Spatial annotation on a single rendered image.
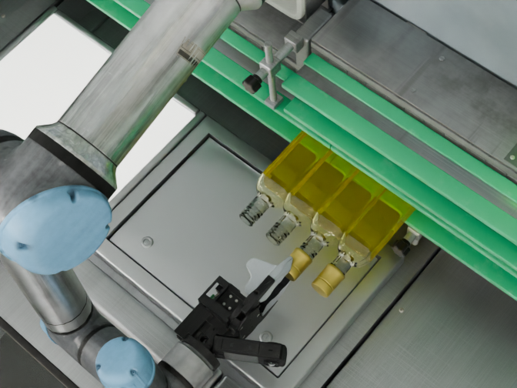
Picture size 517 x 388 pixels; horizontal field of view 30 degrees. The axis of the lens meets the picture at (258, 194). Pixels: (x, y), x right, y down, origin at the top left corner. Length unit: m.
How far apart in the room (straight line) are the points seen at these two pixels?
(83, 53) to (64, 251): 0.95
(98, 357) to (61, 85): 0.72
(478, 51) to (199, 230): 0.58
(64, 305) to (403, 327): 0.61
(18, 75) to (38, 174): 0.94
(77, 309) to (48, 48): 0.75
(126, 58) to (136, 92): 0.04
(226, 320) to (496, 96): 0.54
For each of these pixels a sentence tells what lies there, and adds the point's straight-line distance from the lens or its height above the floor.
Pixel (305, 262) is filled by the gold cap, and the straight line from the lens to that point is 1.55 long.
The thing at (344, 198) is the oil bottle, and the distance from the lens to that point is 1.58.
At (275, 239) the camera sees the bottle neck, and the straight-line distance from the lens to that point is 1.57.
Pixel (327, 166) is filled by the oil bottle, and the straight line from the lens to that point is 1.61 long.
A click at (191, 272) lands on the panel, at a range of 1.71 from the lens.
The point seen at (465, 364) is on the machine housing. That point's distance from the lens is 1.69.
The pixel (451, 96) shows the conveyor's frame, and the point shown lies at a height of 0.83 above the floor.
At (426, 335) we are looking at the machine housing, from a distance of 1.70.
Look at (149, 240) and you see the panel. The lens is 1.75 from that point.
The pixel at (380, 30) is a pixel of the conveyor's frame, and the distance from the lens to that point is 1.60.
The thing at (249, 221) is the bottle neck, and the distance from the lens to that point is 1.59.
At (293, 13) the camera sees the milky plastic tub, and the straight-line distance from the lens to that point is 1.66.
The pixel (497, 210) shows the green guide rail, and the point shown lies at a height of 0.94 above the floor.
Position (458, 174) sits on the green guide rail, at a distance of 1.49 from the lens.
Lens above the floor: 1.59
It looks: 18 degrees down
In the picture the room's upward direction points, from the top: 137 degrees counter-clockwise
